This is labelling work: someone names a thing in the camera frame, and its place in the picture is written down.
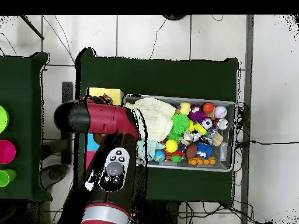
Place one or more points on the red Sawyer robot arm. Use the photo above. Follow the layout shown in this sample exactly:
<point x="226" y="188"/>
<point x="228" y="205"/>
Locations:
<point x="105" y="119"/>

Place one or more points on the wooden three-hole box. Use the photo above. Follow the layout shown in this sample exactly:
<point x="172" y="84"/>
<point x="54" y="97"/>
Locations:
<point x="116" y="95"/>

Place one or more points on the silver mesh bin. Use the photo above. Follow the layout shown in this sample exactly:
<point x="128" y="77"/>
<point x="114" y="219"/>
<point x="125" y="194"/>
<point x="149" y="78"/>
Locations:
<point x="225" y="161"/>

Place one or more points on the cream muslin cloth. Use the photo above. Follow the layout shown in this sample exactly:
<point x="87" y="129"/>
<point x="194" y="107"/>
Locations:
<point x="158" y="119"/>

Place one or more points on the light blue fluffy cloth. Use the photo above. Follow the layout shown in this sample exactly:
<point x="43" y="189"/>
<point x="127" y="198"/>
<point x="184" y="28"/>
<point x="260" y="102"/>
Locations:
<point x="151" y="148"/>

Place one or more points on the yellow smooth ball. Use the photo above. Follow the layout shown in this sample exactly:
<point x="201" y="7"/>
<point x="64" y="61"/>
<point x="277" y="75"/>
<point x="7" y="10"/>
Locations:
<point x="171" y="145"/>

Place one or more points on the green spiky rubber ball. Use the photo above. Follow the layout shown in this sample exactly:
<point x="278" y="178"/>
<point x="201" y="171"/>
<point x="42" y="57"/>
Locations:
<point x="180" y="123"/>

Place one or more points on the yellow plush duck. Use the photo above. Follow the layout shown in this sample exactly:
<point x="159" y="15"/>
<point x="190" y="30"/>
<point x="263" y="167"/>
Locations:
<point x="185" y="107"/>

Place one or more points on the dark green table cloth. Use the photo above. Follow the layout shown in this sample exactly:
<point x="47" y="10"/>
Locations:
<point x="151" y="77"/>
<point x="21" y="81"/>

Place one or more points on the purple spiky monster toy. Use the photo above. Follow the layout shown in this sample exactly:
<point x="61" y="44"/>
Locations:
<point x="196" y="115"/>

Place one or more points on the brown toy football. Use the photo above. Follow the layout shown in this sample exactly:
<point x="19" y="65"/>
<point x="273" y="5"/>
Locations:
<point x="191" y="151"/>

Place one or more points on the blue spiky rubber ball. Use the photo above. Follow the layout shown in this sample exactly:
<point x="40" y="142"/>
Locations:
<point x="204" y="148"/>

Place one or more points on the orange smooth ball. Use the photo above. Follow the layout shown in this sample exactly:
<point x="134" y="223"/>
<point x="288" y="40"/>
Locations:
<point x="208" y="108"/>

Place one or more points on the white baseball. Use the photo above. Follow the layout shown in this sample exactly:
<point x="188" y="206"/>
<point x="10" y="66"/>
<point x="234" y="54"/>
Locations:
<point x="220" y="112"/>

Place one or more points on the black upright panel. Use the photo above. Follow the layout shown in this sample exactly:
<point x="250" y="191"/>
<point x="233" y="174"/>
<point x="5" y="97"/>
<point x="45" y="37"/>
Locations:
<point x="67" y="91"/>

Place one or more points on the grey stand base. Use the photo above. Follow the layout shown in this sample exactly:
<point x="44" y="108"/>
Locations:
<point x="55" y="173"/>

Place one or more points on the black round fixture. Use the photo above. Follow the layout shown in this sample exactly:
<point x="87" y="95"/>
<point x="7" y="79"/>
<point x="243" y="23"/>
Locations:
<point x="174" y="17"/>

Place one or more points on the pink plastic cup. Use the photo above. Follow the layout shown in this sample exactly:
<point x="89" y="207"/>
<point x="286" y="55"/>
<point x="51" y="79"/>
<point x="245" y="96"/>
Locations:
<point x="7" y="151"/>

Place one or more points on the lime green plastic cup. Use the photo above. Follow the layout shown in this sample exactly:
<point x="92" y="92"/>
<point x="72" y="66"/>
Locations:
<point x="5" y="178"/>
<point x="3" y="119"/>

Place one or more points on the black diagonal rod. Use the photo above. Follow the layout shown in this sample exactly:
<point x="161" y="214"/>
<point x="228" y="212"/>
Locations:
<point x="31" y="26"/>

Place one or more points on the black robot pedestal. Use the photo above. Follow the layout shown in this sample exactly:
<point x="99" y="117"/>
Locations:
<point x="158" y="214"/>

